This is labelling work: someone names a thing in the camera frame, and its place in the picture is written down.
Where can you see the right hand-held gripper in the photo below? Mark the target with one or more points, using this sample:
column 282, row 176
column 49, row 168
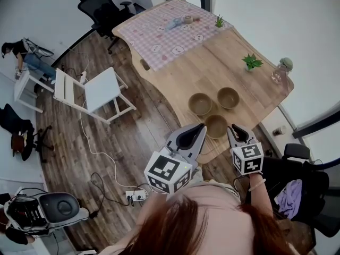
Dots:
column 248, row 159

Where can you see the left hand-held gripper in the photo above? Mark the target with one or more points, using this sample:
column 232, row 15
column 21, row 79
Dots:
column 166, row 173

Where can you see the brown bowl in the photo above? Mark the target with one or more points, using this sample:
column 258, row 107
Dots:
column 215, row 126
column 200, row 103
column 228, row 97

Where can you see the person's left forearm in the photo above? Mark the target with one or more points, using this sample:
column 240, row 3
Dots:
column 151, row 208

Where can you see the person's right forearm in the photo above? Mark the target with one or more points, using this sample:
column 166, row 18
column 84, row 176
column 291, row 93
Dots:
column 261, row 198

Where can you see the paper cup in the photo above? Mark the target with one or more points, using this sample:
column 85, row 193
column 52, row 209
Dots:
column 279, row 131

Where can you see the thin wrist band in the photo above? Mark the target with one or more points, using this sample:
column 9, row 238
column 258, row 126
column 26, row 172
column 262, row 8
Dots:
column 257, row 186

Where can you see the wooden table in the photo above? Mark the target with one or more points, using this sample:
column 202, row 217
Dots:
column 212, row 76

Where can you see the white power strip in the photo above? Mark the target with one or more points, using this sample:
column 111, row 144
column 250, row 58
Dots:
column 83, row 76
column 136, row 195

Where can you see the glass bottle with green cap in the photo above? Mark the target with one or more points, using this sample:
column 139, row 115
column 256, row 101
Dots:
column 279, row 73

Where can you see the person's beige shirt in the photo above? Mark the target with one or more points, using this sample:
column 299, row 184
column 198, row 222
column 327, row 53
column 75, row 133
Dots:
column 220, row 211

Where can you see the purple cloth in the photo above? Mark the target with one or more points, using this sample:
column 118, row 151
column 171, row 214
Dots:
column 290, row 198

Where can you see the leafy green potted plant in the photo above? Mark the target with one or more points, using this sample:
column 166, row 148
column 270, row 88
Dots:
column 251, row 61

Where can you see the black office chair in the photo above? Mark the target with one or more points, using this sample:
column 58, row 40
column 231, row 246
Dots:
column 16, row 121
column 103, row 12
column 316, row 185

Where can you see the white wooden chair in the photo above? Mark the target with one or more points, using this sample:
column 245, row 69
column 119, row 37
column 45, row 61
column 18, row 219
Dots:
column 102, row 89

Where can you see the pink checkered tablecloth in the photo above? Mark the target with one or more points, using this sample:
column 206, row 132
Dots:
column 164, row 41

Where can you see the small spiky potted plant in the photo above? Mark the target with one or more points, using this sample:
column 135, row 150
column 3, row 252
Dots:
column 219, row 23

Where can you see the blue handheld fan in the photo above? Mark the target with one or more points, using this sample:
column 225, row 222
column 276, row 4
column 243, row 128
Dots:
column 174, row 24

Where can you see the beige tape roll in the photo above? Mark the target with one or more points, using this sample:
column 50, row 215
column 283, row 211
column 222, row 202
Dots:
column 188, row 19

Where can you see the grey backpack rig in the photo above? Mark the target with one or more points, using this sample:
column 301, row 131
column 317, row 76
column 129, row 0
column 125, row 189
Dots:
column 40, row 50
column 61, row 208

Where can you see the brown bag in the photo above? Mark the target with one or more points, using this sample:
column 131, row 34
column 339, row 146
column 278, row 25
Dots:
column 18, row 143

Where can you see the small white table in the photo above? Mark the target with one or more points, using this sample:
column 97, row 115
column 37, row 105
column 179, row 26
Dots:
column 22, row 82

